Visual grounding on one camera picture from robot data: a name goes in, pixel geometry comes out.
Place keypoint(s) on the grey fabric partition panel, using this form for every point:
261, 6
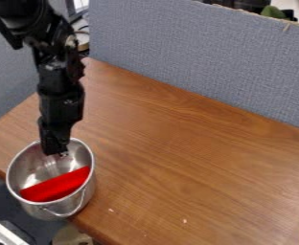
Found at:
231, 55

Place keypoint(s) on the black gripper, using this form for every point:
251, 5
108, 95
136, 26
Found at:
61, 112

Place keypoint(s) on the round wooden clock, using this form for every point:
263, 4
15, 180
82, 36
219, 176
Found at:
82, 40

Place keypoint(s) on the red plastic block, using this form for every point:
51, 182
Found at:
55, 187

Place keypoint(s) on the green object behind partition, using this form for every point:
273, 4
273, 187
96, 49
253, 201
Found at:
271, 11

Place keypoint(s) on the stainless steel pot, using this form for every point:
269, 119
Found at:
31, 167

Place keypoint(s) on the white grey equipment corner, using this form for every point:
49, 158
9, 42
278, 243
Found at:
0, 234

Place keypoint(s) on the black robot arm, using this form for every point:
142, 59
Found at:
30, 23

